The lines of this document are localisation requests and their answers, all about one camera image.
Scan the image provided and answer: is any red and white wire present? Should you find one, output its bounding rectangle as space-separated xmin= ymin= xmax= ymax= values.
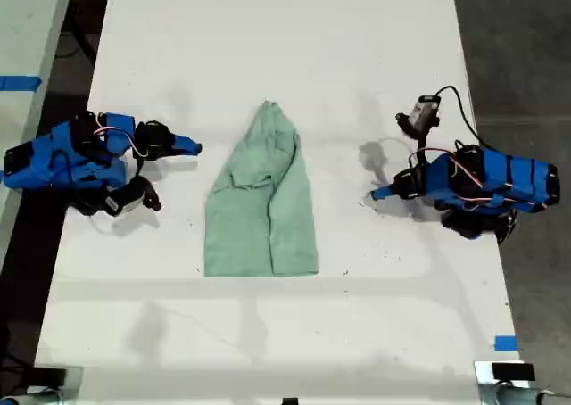
xmin=447 ymin=153 xmax=497 ymax=211
xmin=92 ymin=113 xmax=149 ymax=159

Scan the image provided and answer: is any black camera cable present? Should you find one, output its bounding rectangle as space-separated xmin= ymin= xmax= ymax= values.
xmin=433 ymin=85 xmax=492 ymax=151

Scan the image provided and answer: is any black camera box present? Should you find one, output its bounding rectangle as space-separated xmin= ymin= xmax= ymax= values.
xmin=394 ymin=94 xmax=442 ymax=136
xmin=104 ymin=177 xmax=163 ymax=219

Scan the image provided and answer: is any metal table bracket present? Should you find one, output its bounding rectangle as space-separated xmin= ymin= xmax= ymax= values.
xmin=473 ymin=360 xmax=555 ymax=405
xmin=7 ymin=365 xmax=85 ymax=405

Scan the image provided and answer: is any black floor cable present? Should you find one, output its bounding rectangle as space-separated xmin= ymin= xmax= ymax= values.
xmin=56 ymin=19 xmax=98 ymax=66

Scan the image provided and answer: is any black camera stalk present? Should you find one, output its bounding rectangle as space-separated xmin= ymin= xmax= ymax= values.
xmin=413 ymin=130 xmax=434 ymax=159

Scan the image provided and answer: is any long blue tape strip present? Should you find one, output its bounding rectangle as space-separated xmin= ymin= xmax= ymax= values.
xmin=0 ymin=75 xmax=43 ymax=94

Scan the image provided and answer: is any pale green T-shirt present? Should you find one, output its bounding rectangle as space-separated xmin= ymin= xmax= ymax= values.
xmin=203 ymin=100 xmax=320 ymax=278

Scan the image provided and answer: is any white side board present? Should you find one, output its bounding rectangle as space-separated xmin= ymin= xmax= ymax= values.
xmin=0 ymin=0 xmax=76 ymax=266

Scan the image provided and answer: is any short blue tape strip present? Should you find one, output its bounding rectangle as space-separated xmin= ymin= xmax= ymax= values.
xmin=494 ymin=335 xmax=520 ymax=353

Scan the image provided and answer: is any small black box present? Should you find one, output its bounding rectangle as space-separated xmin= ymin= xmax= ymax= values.
xmin=25 ymin=366 xmax=69 ymax=389
xmin=491 ymin=362 xmax=536 ymax=384

